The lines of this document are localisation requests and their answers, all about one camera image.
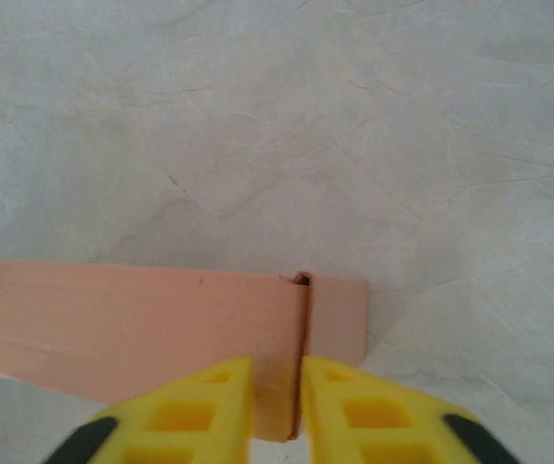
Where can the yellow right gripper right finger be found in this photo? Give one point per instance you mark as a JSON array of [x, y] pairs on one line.
[[368, 415]]

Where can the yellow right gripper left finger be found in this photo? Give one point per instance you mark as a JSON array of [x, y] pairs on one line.
[[194, 411]]

